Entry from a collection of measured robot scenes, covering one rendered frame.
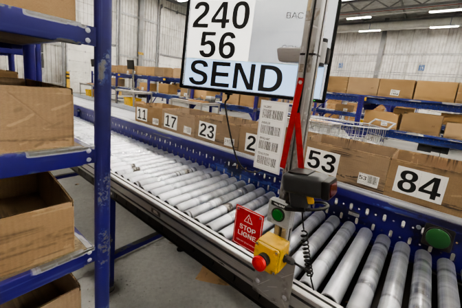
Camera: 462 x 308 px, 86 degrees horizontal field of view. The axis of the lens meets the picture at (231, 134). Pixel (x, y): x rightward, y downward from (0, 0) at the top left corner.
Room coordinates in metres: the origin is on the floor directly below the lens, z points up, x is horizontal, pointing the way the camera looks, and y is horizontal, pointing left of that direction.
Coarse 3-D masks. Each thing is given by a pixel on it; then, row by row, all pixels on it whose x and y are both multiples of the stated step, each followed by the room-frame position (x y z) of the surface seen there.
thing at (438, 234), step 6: (426, 234) 0.84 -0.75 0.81; (432, 234) 0.83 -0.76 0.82; (438, 234) 0.82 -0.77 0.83; (444, 234) 0.81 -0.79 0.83; (426, 240) 0.84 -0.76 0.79; (432, 240) 0.83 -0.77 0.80; (438, 240) 0.82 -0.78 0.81; (444, 240) 0.81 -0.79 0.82; (438, 246) 0.82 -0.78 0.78; (444, 246) 0.81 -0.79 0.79
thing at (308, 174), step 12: (300, 168) 0.60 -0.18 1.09; (288, 180) 0.57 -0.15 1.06; (300, 180) 0.55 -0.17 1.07; (312, 180) 0.54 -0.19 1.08; (324, 180) 0.53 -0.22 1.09; (336, 180) 0.56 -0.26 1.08; (300, 192) 0.55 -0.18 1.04; (312, 192) 0.53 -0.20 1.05; (324, 192) 0.52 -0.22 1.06; (288, 204) 0.60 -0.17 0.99; (300, 204) 0.56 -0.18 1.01
